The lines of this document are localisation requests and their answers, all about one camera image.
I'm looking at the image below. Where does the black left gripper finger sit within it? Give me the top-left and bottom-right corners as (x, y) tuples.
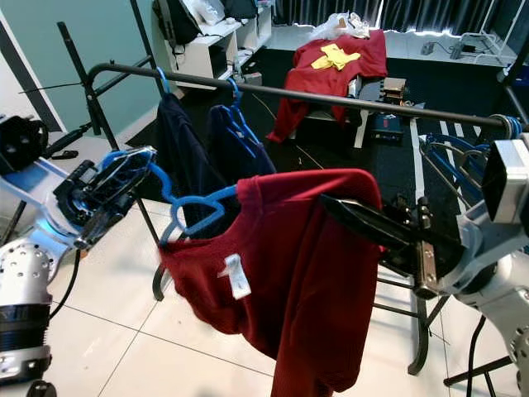
(101, 147), (157, 189)
(107, 170), (154, 220)

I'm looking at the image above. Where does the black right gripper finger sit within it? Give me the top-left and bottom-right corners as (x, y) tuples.
(320, 195), (431, 261)
(379, 248), (422, 278)

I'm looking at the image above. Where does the blue plastic clothes hanger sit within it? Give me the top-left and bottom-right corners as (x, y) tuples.
(420, 116), (529, 199)
(103, 147), (242, 246)
(417, 132), (505, 208)
(155, 66), (173, 96)
(227, 77), (263, 150)

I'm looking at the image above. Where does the dark red shirt white label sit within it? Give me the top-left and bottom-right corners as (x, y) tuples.
(160, 168), (385, 396)

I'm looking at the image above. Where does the navy blue hanging shirt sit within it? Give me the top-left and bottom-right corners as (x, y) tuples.
(209, 103), (278, 179)
(155, 93), (212, 208)

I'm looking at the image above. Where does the small blue box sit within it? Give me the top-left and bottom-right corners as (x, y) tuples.
(372, 113), (406, 141)

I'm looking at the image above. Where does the white shelf unit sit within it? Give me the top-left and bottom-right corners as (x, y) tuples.
(174, 4), (274, 79)

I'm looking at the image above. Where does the black metal clothes rack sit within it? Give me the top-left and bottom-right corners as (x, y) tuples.
(56, 21), (529, 390)

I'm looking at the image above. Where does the small wooden box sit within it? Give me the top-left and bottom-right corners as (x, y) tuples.
(380, 78), (407, 103)

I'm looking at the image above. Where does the black backpack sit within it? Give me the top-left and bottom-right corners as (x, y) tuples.
(153, 0), (203, 46)

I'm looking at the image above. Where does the red shirt yellow star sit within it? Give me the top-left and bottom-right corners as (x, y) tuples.
(267, 29), (388, 143)

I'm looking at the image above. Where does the white plastic bag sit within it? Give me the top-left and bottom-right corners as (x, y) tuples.
(310, 12), (371, 41)

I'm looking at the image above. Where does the dark pleated curtain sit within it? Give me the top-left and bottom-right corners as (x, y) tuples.
(271, 0), (529, 34)

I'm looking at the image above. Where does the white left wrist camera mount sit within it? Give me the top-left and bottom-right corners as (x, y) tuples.
(0, 116), (88, 241)

